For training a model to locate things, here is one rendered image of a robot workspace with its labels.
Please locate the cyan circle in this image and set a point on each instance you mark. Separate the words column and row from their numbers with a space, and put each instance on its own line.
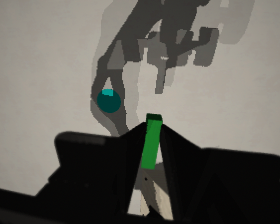
column 108, row 100

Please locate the green rectangular post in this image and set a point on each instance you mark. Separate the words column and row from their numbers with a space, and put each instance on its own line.
column 150, row 150

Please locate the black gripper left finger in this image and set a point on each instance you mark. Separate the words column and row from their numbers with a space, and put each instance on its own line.
column 123, row 154

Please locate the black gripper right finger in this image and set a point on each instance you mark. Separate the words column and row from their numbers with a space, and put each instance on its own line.
column 188, row 169

